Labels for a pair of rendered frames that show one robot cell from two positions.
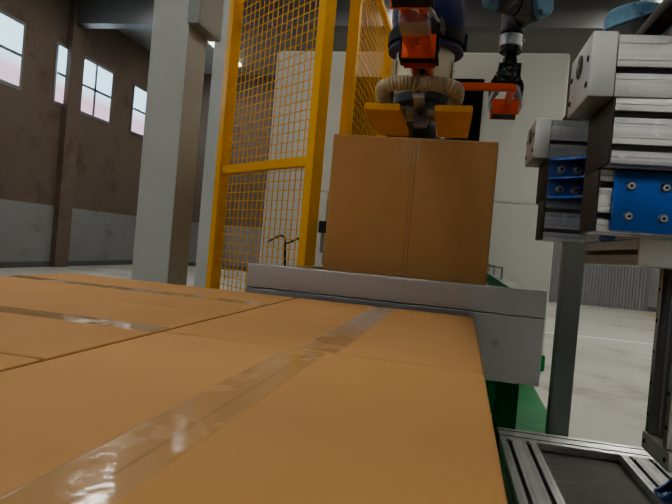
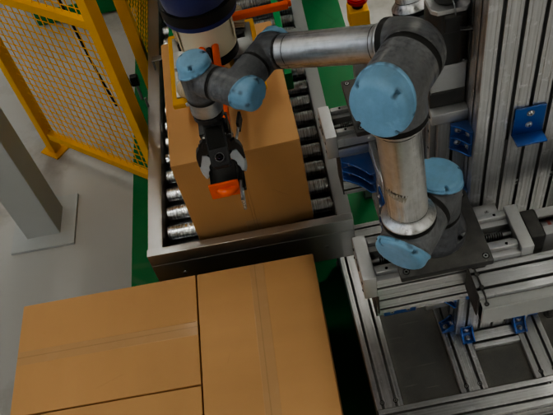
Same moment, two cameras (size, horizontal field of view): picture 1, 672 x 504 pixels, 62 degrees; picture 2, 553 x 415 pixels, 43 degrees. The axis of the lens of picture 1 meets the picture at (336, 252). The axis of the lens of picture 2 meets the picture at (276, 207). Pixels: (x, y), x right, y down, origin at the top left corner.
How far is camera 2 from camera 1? 1.81 m
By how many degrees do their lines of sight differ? 51
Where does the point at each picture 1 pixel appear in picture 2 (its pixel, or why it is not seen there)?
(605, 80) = (372, 293)
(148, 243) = not seen: outside the picture
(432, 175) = (256, 169)
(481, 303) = (313, 233)
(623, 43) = (378, 281)
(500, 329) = (328, 240)
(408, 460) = not seen: outside the picture
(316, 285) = (202, 254)
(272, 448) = not seen: outside the picture
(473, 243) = (297, 193)
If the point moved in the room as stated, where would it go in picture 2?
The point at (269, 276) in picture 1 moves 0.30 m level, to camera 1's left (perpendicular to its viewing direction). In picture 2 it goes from (165, 258) to (81, 291)
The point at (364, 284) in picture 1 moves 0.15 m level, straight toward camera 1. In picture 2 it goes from (234, 245) to (245, 281)
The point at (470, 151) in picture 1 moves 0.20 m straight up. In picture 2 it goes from (280, 149) to (269, 100)
